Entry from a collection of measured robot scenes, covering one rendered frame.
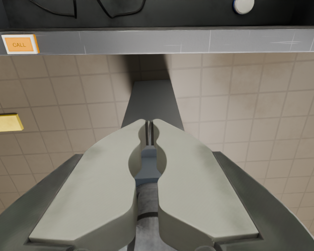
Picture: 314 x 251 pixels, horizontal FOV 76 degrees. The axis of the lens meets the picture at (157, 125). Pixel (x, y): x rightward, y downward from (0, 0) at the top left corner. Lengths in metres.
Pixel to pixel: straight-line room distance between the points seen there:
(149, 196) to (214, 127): 1.10
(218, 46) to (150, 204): 0.40
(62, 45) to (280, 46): 0.38
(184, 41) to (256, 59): 1.14
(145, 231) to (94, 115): 1.14
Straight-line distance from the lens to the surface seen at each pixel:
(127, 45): 0.38
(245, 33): 0.41
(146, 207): 0.56
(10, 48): 0.44
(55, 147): 1.78
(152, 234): 0.51
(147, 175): 0.59
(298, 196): 2.40
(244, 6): 0.52
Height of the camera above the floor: 1.33
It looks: 62 degrees down
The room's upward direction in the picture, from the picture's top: 178 degrees clockwise
